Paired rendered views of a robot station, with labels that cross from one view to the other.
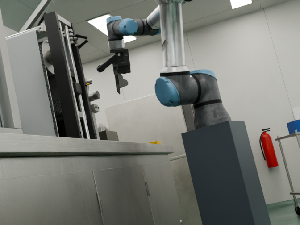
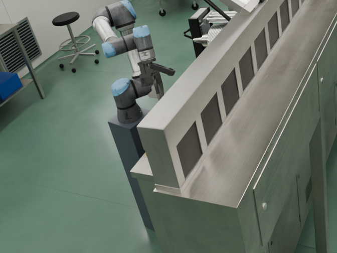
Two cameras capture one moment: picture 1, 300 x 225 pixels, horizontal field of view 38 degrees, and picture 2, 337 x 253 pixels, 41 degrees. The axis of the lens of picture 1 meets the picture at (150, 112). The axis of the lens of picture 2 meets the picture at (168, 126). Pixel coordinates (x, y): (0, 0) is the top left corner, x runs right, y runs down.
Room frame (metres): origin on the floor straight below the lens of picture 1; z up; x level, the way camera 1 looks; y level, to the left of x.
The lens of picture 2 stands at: (3.80, 0.84, 2.26)
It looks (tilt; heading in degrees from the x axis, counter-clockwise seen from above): 33 degrees down; 202
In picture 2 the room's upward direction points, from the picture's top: 15 degrees counter-clockwise
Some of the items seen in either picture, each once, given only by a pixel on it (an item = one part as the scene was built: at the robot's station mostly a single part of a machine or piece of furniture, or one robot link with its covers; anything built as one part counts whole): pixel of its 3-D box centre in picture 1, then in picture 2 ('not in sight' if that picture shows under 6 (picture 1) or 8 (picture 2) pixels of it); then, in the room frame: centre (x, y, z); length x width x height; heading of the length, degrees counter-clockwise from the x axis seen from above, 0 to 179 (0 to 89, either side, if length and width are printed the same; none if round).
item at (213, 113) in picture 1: (210, 114); (128, 109); (1.72, -0.23, 0.95); 0.15 x 0.15 x 0.10
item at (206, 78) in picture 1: (202, 87); (123, 92); (1.72, -0.23, 1.07); 0.13 x 0.12 x 0.14; 122
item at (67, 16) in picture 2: not in sight; (74, 40); (-0.97, -2.04, 0.31); 0.55 x 0.53 x 0.62; 166
